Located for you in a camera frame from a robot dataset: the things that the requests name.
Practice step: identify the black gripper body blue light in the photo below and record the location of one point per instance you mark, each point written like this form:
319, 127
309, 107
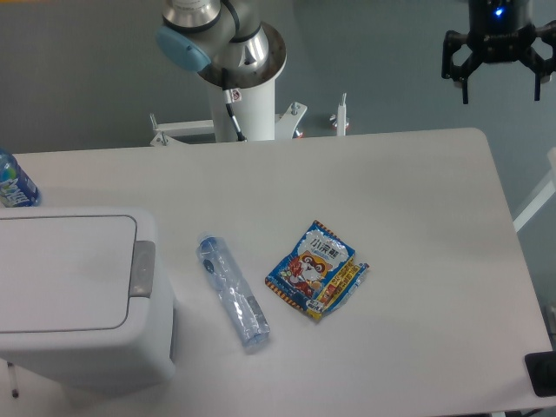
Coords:
499, 31

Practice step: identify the silver robot arm blue cap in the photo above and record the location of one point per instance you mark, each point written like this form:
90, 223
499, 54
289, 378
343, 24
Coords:
229, 46

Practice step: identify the grey trash can push button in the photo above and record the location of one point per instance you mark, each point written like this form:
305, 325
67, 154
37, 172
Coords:
142, 269

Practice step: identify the white trash can body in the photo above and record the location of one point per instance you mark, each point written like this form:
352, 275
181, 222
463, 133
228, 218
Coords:
138, 353

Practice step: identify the white trash can lid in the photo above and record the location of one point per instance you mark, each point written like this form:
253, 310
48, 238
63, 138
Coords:
65, 273

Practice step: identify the blue snack bag cartoon raccoon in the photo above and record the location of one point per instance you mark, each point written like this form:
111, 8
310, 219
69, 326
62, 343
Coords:
319, 275

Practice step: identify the crushed clear plastic bottle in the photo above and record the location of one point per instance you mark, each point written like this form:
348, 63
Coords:
233, 291

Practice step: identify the black device at table edge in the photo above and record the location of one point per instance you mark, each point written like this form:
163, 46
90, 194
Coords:
541, 369

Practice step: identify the blue labelled water bottle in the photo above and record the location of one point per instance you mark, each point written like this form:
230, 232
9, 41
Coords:
17, 189

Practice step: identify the white frame bar right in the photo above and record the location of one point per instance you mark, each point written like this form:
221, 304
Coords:
537, 198

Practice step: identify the white pedestal base feet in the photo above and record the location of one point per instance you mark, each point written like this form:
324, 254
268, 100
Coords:
228, 129

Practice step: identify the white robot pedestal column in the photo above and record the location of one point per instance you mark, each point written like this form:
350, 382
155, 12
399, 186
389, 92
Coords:
255, 105

